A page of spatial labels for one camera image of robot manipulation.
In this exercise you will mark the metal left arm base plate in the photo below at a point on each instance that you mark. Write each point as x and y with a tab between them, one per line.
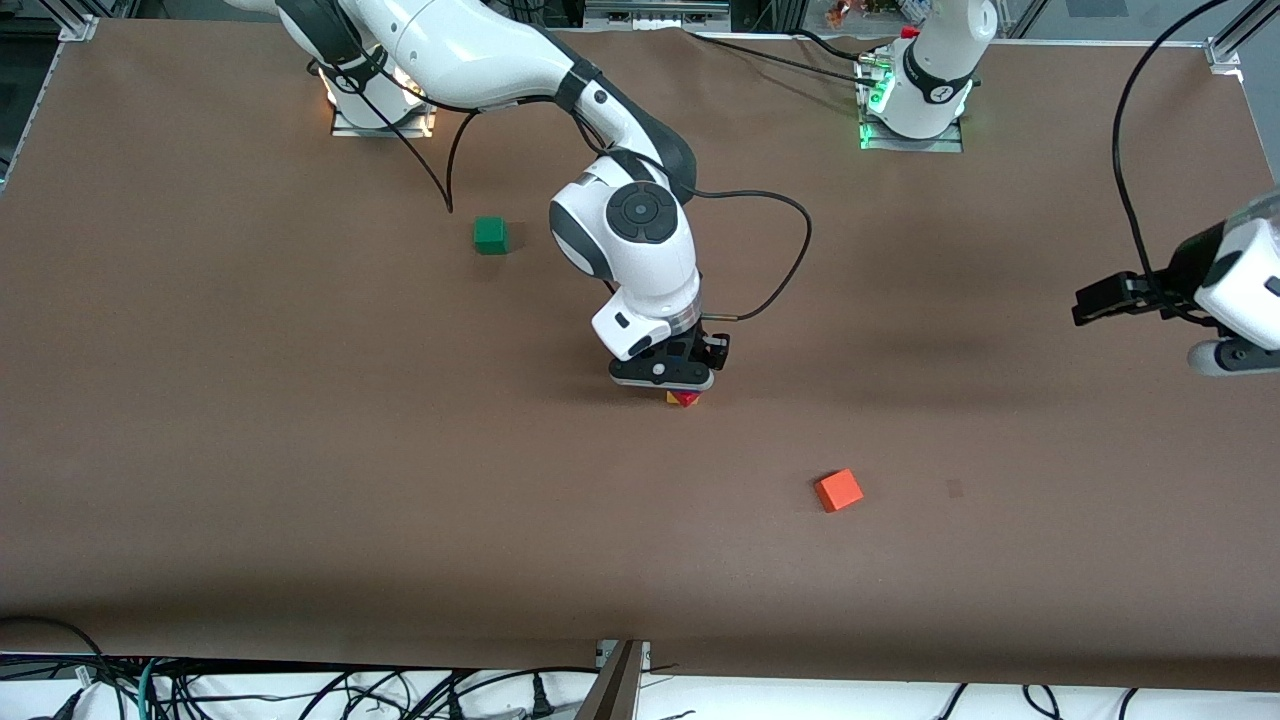
915	142

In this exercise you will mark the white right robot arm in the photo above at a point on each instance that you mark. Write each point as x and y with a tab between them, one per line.
630	240

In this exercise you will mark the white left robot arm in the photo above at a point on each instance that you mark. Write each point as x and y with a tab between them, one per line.
935	70

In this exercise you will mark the red wooden block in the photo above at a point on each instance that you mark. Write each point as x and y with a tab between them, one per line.
688	399

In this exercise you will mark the brown paper table cover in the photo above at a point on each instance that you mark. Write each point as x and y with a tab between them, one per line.
640	560

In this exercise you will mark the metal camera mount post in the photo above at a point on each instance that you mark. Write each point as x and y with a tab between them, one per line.
615	690

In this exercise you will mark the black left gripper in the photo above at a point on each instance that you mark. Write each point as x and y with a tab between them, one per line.
1181	272

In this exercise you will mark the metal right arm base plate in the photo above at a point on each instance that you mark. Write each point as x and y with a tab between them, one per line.
380	125

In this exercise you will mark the orange wooden block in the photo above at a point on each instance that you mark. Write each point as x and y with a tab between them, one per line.
838	490

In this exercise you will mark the green wooden block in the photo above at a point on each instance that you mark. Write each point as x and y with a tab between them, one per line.
490	235

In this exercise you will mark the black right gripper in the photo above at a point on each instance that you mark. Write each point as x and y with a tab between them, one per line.
697	349

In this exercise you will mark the aluminium frame profile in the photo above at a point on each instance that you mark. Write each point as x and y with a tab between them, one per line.
1240	35

